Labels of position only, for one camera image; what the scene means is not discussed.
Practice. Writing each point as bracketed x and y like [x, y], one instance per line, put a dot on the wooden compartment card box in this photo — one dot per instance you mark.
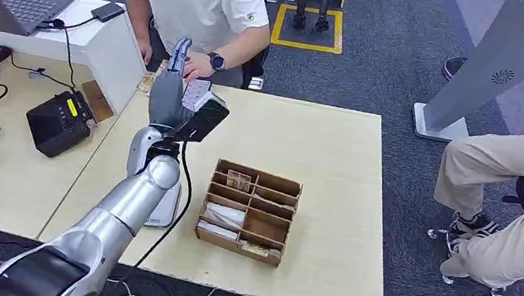
[254, 215]

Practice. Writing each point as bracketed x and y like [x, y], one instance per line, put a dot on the dark shoe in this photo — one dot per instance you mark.
[452, 67]

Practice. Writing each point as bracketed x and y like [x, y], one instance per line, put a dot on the person's right hand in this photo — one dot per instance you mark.
[145, 52]

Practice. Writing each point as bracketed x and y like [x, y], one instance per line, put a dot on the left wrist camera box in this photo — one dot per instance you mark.
[204, 115]

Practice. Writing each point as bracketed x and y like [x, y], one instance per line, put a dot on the black wristwatch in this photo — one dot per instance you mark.
[216, 61]

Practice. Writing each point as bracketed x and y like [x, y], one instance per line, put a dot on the white card stack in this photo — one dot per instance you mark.
[217, 230]
[225, 214]

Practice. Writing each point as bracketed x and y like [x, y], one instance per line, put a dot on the white desk riser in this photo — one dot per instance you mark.
[99, 59]

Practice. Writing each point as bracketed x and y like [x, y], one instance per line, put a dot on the yellow bordered floor mat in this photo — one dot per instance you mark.
[303, 45]

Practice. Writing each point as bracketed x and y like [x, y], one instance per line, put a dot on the brown printed card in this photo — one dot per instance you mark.
[239, 181]

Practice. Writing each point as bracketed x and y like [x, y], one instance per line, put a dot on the black device with yellow label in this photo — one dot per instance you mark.
[60, 123]

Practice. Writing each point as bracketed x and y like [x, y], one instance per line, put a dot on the person's left hand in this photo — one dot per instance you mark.
[198, 68]

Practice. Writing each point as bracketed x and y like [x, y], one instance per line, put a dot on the grey pedestal stand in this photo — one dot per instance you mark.
[488, 69]

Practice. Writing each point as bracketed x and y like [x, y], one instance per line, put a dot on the black robot legs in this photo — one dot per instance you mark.
[312, 4]

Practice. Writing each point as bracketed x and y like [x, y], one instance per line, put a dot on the yellow printed card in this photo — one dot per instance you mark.
[255, 249]

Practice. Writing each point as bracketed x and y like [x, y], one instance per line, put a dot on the white flat device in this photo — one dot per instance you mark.
[165, 210]

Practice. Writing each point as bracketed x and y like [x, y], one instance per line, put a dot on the seated person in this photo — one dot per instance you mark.
[517, 205]

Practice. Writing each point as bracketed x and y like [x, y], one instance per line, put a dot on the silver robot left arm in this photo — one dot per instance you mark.
[132, 201]

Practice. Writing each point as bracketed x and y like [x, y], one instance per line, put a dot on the printed card stack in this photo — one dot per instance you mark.
[146, 83]

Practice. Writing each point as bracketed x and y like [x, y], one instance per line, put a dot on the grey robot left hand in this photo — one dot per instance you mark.
[165, 99]

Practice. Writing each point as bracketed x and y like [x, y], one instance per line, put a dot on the brown cardboard piece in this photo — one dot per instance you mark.
[98, 101]

